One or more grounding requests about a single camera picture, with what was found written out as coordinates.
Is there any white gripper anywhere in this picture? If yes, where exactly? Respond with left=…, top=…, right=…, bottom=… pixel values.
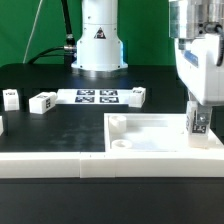
left=174, top=34, right=224, bottom=126

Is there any white square tabletop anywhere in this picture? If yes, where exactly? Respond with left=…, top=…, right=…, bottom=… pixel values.
left=104, top=113, right=224, bottom=153

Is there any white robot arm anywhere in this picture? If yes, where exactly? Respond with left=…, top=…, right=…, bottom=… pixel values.
left=72, top=0, right=224, bottom=125

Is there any white U-shaped fence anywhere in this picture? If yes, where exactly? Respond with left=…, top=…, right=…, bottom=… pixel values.
left=0, top=116, right=224, bottom=179

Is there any white marker board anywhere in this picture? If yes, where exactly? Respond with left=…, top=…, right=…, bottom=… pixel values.
left=56, top=89, right=131, bottom=105

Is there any black cable with connector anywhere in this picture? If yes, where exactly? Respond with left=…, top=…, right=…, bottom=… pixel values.
left=26, top=0, right=79, bottom=66

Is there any white thin cable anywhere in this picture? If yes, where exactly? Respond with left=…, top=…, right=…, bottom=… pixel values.
left=22, top=0, right=44, bottom=65

